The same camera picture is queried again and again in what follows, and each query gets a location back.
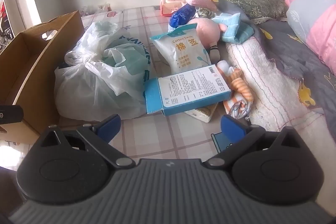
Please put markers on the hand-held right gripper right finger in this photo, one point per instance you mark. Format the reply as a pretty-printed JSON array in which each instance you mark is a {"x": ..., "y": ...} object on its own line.
[{"x": 233, "y": 129}]

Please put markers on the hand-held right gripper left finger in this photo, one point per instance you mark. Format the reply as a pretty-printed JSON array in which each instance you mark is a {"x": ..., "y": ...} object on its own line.
[{"x": 108, "y": 127}]

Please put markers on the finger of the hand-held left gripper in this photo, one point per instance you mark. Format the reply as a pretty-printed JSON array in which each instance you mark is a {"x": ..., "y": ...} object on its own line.
[{"x": 10, "y": 114}]

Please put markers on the blue white plastic packet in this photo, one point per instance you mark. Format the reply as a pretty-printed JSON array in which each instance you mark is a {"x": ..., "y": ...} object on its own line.
[{"x": 182, "y": 15}]

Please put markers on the white tissue pack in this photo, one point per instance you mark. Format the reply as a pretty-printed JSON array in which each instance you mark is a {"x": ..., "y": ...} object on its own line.
[{"x": 202, "y": 113}]

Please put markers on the orange striped cloth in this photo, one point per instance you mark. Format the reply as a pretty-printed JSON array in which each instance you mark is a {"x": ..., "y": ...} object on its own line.
[{"x": 240, "y": 90}]

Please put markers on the white plastic bag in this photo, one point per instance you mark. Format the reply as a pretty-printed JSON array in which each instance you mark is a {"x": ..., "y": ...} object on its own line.
[{"x": 99, "y": 82}]

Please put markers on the white quilted blanket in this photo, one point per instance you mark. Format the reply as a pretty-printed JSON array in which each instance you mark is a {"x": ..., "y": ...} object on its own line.
[{"x": 262, "y": 82}]

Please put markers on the blue white carton box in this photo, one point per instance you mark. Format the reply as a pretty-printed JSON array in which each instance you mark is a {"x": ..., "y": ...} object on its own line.
[{"x": 189, "y": 90}]

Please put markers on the brown cardboard box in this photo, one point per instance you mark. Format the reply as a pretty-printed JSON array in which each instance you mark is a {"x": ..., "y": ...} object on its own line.
[{"x": 39, "y": 61}]

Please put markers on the grey printed quilt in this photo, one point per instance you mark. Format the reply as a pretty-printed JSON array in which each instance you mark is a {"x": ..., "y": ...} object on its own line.
[{"x": 288, "y": 56}]

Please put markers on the white cotton swab packet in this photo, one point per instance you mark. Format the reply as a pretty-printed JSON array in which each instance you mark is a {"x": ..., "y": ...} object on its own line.
[{"x": 183, "y": 50}]

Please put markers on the pink plush doll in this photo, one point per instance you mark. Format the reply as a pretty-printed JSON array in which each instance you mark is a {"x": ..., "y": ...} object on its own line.
[{"x": 207, "y": 32}]

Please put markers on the light blue towel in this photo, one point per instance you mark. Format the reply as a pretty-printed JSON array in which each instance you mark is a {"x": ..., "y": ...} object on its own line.
[{"x": 233, "y": 28}]

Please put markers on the clear plastic bags clutter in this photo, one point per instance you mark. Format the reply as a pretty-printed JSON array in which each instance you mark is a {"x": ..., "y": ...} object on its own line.
[{"x": 94, "y": 10}]

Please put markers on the pink grey pillow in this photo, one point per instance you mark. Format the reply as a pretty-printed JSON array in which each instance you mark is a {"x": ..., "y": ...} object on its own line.
[{"x": 315, "y": 16}]

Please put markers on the orange wet wipes pack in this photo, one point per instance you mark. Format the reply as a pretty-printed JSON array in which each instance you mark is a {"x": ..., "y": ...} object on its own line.
[{"x": 172, "y": 3}]

